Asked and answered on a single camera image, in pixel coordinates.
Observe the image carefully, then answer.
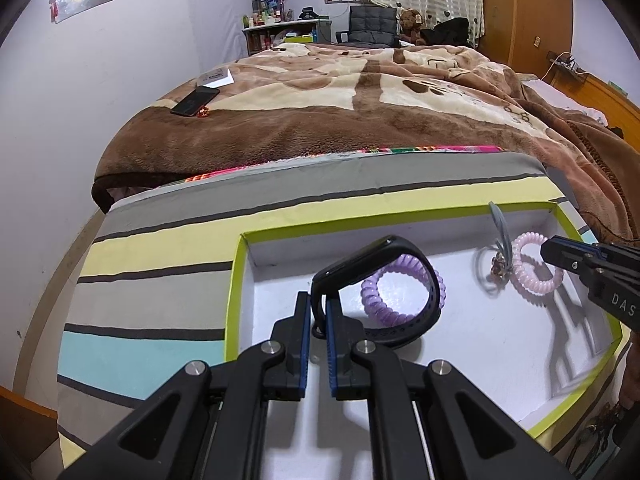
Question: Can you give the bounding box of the grey hair tie with charm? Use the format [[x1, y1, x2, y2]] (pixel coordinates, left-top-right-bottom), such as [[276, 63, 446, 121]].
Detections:
[[472, 201, 516, 294]]

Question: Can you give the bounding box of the pink patterned cloth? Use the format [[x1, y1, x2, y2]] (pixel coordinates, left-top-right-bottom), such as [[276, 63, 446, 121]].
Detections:
[[184, 145, 504, 184]]

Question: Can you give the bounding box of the black smart band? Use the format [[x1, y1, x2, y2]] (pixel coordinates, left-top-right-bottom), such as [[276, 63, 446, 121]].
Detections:
[[311, 235, 442, 347]]

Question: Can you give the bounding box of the black clothing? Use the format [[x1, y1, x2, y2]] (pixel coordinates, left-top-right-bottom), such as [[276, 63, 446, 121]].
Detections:
[[420, 17, 471, 49]]

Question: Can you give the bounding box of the dark beaded jewelry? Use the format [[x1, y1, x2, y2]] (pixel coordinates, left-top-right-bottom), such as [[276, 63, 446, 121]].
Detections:
[[570, 402, 632, 479]]

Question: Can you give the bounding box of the striped table cloth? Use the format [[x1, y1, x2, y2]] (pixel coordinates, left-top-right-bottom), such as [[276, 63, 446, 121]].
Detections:
[[56, 151, 601, 467]]

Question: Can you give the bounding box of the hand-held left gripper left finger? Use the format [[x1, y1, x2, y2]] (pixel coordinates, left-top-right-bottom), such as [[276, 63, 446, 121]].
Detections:
[[57, 291, 313, 480]]

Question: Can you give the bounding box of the black chair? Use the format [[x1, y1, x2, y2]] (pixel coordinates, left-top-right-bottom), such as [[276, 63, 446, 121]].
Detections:
[[336, 5, 401, 49]]

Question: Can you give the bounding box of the wooden furniture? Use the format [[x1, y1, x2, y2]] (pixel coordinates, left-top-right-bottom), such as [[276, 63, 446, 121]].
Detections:
[[0, 385, 59, 467]]

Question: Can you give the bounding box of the wooden headboard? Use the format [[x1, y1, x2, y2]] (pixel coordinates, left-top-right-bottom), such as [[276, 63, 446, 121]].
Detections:
[[540, 67, 640, 137]]

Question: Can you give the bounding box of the brown teddy bear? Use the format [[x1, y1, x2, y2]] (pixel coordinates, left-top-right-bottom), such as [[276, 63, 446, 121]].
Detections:
[[398, 8, 426, 45]]

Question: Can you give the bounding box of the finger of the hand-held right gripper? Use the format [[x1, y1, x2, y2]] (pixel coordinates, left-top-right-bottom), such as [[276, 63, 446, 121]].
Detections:
[[550, 236, 603, 252], [540, 239, 601, 286]]

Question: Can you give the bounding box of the group of bottles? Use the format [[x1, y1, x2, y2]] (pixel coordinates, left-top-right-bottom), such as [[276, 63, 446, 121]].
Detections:
[[243, 0, 287, 28]]

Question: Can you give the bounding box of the green cardboard box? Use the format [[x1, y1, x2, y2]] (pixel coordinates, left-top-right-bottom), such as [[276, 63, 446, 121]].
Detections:
[[223, 201, 626, 453]]

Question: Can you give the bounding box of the white pillow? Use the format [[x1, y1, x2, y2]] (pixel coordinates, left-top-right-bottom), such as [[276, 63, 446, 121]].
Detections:
[[522, 80, 609, 126]]

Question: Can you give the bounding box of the grey desk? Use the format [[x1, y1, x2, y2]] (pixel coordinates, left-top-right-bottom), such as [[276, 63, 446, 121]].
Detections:
[[242, 16, 334, 58]]

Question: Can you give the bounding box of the pink spiral hair tie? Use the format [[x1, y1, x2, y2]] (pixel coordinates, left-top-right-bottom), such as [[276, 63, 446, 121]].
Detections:
[[514, 231, 565, 295]]

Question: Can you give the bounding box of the wooden wardrobe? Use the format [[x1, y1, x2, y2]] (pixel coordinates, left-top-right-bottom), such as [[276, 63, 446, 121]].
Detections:
[[480, 0, 574, 82]]

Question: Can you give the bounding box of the person's right hand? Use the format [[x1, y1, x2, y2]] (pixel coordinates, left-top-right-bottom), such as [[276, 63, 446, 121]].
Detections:
[[619, 332, 640, 413]]

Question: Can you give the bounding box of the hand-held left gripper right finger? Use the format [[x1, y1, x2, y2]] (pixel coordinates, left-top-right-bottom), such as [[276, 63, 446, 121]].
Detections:
[[325, 295, 576, 480]]

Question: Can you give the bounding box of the white power strip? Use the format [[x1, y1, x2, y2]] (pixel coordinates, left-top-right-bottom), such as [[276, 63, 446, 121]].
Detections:
[[545, 51, 584, 79]]

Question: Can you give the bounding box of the small white box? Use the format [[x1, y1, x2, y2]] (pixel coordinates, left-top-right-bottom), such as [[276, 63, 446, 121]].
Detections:
[[196, 67, 236, 89]]

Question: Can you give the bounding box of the black smartphone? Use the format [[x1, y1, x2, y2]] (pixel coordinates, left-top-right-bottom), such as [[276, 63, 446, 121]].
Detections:
[[170, 85, 221, 118]]

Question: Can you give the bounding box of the brown plush blanket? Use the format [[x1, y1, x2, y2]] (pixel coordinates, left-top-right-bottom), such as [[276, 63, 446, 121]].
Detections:
[[91, 42, 640, 242]]

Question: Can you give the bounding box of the purple spiral hair tie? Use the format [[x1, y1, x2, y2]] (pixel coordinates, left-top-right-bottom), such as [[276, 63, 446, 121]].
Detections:
[[361, 254, 446, 332]]

